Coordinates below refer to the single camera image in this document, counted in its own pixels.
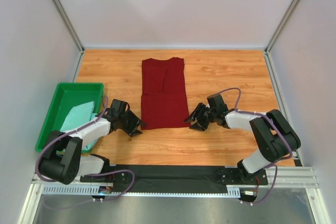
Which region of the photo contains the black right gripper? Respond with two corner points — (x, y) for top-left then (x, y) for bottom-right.
(184, 103), (217, 132)

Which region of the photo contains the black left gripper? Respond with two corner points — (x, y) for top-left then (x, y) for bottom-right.
(118, 109), (146, 138)

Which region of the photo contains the dark red t-shirt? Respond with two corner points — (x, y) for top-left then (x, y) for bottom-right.
(141, 57), (191, 130)

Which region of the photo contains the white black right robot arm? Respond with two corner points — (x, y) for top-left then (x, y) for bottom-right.
(184, 94), (301, 184)

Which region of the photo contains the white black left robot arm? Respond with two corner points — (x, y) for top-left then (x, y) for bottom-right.
(35, 99), (146, 185)

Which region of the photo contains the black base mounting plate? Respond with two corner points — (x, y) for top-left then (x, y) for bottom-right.
(78, 164), (269, 194)

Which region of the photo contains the light teal t-shirt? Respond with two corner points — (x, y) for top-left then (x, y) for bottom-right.
(59, 100), (98, 153)

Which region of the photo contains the green plastic tray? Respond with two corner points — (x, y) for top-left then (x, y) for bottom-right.
(35, 82), (104, 152)

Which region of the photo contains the slotted white cable duct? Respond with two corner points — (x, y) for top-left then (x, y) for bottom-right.
(42, 185), (240, 198)

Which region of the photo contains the aluminium frame rail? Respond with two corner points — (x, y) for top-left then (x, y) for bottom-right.
(274, 166), (319, 188)

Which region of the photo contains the left aluminium corner post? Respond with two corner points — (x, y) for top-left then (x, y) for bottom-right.
(51, 0), (85, 53)

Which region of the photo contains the aluminium corner post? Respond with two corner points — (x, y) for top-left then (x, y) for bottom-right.
(264, 0), (301, 55)
(51, 0), (85, 53)

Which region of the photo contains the right aluminium corner post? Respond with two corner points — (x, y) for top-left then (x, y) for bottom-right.
(264, 0), (301, 55)

